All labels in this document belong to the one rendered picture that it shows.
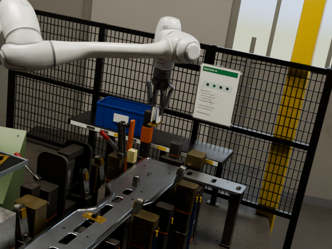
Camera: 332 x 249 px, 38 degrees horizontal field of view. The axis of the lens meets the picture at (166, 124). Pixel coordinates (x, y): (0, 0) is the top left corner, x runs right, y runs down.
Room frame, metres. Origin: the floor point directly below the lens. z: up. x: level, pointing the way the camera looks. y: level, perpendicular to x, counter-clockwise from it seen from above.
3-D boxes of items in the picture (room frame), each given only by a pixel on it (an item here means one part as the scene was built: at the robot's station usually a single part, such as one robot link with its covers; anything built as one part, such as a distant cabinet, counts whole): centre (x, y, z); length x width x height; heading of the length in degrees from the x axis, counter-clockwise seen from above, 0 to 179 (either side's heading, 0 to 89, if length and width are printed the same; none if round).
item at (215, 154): (2.45, 0.08, 1.02); 0.90 x 0.22 x 0.03; 70
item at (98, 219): (1.53, 0.21, 1.01); 0.08 x 0.04 x 0.01; 69
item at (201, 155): (2.18, -0.17, 0.88); 0.08 x 0.08 x 0.36; 70
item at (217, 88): (2.45, -0.24, 1.30); 0.23 x 0.02 x 0.31; 70
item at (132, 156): (2.09, 0.14, 0.88); 0.04 x 0.04 x 0.37; 70
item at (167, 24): (1.95, 0.04, 1.63); 0.13 x 0.11 x 0.16; 27
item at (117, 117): (2.50, 0.22, 1.10); 0.30 x 0.17 x 0.13; 75
